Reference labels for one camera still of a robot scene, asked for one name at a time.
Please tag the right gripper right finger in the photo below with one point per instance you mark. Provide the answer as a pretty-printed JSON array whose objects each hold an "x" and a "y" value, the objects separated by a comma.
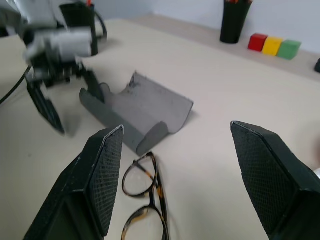
[{"x": 270, "y": 180}]

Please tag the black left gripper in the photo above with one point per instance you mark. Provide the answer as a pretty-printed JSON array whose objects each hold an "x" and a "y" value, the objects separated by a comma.
[{"x": 50, "y": 73}]

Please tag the dark rounded object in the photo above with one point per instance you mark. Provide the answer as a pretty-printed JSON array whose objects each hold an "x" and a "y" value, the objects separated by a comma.
[{"x": 317, "y": 65}]

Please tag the grey open glasses case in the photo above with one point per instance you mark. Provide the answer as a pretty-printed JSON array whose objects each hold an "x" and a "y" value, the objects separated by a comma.
[{"x": 150, "y": 105}]

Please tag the red wooden block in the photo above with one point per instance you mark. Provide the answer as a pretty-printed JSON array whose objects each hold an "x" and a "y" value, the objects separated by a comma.
[{"x": 257, "y": 42}]

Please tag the tall black pen cup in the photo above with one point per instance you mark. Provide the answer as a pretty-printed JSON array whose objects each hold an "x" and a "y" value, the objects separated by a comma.
[{"x": 233, "y": 22}]

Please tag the orange marker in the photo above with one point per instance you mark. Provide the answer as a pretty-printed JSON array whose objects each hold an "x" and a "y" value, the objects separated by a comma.
[{"x": 88, "y": 2}]

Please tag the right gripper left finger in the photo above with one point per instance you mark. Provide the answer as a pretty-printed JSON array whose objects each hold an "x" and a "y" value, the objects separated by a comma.
[{"x": 105, "y": 175}]

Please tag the green wooden block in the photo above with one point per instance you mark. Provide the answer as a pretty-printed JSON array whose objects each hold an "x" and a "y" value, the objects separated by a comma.
[{"x": 288, "y": 49}]

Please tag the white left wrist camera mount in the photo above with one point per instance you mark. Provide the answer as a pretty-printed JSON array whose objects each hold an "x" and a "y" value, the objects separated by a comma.
[{"x": 70, "y": 45}]

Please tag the tortoiseshell glasses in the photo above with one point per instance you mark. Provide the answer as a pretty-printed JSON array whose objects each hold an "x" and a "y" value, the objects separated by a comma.
[{"x": 160, "y": 191}]

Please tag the yellow wooden block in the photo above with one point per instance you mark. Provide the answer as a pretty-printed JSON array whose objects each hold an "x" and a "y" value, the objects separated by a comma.
[{"x": 272, "y": 46}]

